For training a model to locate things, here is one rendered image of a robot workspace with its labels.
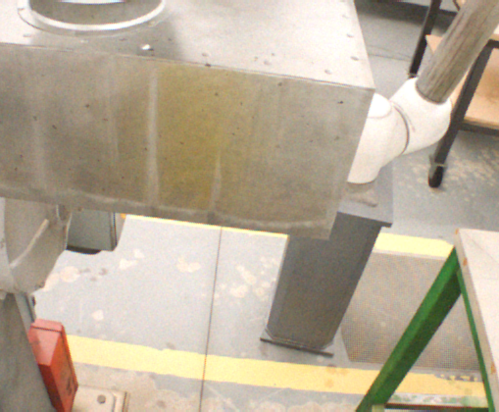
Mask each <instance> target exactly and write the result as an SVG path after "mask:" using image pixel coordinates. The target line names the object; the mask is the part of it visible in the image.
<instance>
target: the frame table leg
mask: <svg viewBox="0 0 499 412"><path fill-rule="evenodd" d="M458 265H459V260H458V255H457V251H456V249H455V246H454V247H453V249H452V250H451V251H450V253H449V254H448V256H447V258H446V261H445V263H444V264H443V265H442V267H441V269H440V270H439V272H438V274H437V276H436V278H435V280H434V281H433V283H432V285H431V287H430V288H429V290H428V291H427V292H426V295H425V298H424V300H423V302H421V304H420V306H419V308H418V309H417V311H416V313H415V314H414V316H413V319H412V320H411V322H410V324H409V325H408V326H407V328H406V329H405V331H404V332H403V334H402V335H401V336H400V338H399V339H398V341H397V344H396V346H395V347H394V349H393V350H392V352H391V354H390V356H388V358H387V360H386V361H385V363H384V365H383V366H382V367H381V369H380V371H379V372H378V374H377V377H376V378H375V380H374V382H373V383H372V385H371V386H370V388H369V389H368V391H367V392H366V394H365V396H364V397H363V398H362V400H361V402H360V403H359V404H358V407H357V409H356V410H355V412H368V410H367V409H368V407H369V406H370V404H386V403H387V401H389V399H390V398H391V396H392V395H393V394H394V391H395V390H396V388H397V387H399V386H400V384H401V383H402V381H403V380H404V379H405V378H406V376H407V375H408V373H409V372H410V370H411V368H412V367H413V365H414V364H415V362H417V360H418V359H419V357H420V356H421V354H422V353H423V352H424V349H425V347H426V346H427V344H428V343H429V342H430V341H431V339H432V338H433V336H434V335H435V333H436V331H437V330H438V328H439V327H440V325H441V324H442V322H444V320H445V319H446V316H447V314H448V313H449V311H450V310H451V309H452V308H453V306H454V305H455V303H456V300H457V299H458V298H459V297H460V295H461V294H462V292H461V290H460V283H459V281H458V277H457V274H456V269H457V266H458Z"/></svg>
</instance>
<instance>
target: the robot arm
mask: <svg viewBox="0 0 499 412"><path fill-rule="evenodd" d="M498 26H499V0H466V2H464V4H463V6H462V7H461V9H460V11H459V12H458V14H457V16H456V18H455V19H454V21H453V23H452V24H451V25H450V27H449V28H448V29H447V32H446V33H445V34H444V37H443V38H442V39H441V41H440V43H439V44H438V46H437V48H436V50H435V51H434V53H433V54H432V56H431V58H430V59H429V61H427V65H426V66H425V68H424V70H423V72H422V73H421V74H420V75H419V77H416V78H412V79H408V80H407V81H406V82H405V84H404V85H403V86H401V87H400V88H399V90H398V91H397V92H396V93H395V94H393V95H392V97H391V98H390V99H389V100H387V99H386V98H384V97H382V96H380V95H378V94H375V95H374V98H373V103H372V106H371V109H370V111H369V113H368V116H367V121H366V124H365V127H364V130H363V133H362V135H361V138H360V141H359V143H360V144H359V147H358V150H357V152H356V155H355V158H354V161H353V164H352V167H351V169H350V172H349V178H348V181H347V184H346V186H345V189H344V192H343V195H342V198H341V199H344V200H349V201H352V202H357V203H361V204H364V205H369V206H371V207H375V206H376V205H377V203H378V199H377V197H376V177H377V174H378V171H379V170H380V169H381V168H382V167H384V166H385V165H386V164H387V163H389V162H390V161H391V160H393V159H394V157H397V156H401V155H405V154H409V153H412V152H415V151H418V150H420V149H424V148H427V147H428V146H430V145H431V144H433V143H434V142H436V141H437V140H439V139H440V138H441V137H442V136H443V135H444V134H445V131H446V130H447V129H448V127H449V125H450V124H449V122H450V112H451V111H452V104H451V99H450V95H451V94H452V93H453V92H454V89H455V88H456V87H457V86H458V85H459V84H458V83H459V82H460V81H461V80H462V78H463V76H464V75H465V74H466V72H467V70H469V69H470V66H471V65H472V64H473V63H474V60H475V59H476V57H477V56H478V54H479V53H480V51H481V50H482V48H483V47H484V45H485V44H486V42H487V41H488V40H489V38H490V37H491V34H493V32H494V30H495V29H496V28H497V27H498Z"/></svg>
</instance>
